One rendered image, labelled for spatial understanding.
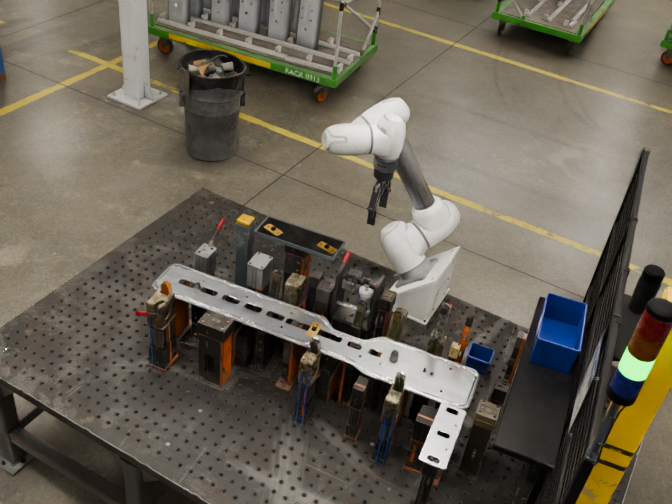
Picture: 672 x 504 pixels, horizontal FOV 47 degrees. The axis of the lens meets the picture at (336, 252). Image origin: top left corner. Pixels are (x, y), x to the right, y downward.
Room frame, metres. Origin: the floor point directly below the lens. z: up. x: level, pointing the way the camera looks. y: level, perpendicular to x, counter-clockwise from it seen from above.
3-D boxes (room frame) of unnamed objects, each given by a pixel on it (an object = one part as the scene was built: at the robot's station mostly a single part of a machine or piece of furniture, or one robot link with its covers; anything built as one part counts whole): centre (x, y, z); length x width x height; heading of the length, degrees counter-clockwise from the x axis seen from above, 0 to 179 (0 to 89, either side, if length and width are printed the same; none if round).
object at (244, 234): (2.74, 0.41, 0.92); 0.08 x 0.08 x 0.44; 72
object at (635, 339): (1.35, -0.73, 1.97); 0.07 x 0.07 x 0.06
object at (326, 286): (2.47, 0.02, 0.89); 0.13 x 0.11 x 0.38; 162
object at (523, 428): (2.18, -0.87, 1.02); 0.90 x 0.22 x 0.03; 162
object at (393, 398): (1.95, -0.28, 0.87); 0.12 x 0.09 x 0.35; 162
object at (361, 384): (2.02, -0.16, 0.84); 0.11 x 0.08 x 0.29; 162
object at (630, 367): (1.35, -0.73, 1.90); 0.07 x 0.07 x 0.06
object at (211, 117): (5.19, 1.07, 0.36); 0.54 x 0.50 x 0.73; 155
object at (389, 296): (2.41, -0.24, 0.91); 0.07 x 0.05 x 0.42; 162
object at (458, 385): (2.27, 0.07, 1.00); 1.38 x 0.22 x 0.02; 72
